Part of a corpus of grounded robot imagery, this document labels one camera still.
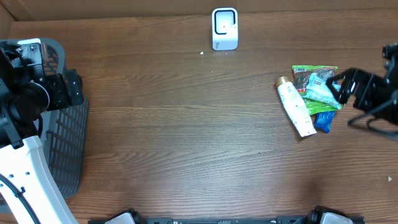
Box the white tube gold cap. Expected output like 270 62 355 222
275 76 317 138

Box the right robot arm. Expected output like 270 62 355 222
303 44 397 140

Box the white barcode scanner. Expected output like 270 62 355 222
211 7 239 51

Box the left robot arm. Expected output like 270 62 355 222
1 38 89 223

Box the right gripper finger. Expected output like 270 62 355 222
337 70 358 104
326 69 351 90

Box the blue snack packet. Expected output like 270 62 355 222
314 111 336 133

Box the green red snack bag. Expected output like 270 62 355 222
292 65 342 115

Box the grey plastic mesh basket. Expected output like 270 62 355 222
0 38 90 214

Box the teal small packet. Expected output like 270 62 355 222
303 72 342 110

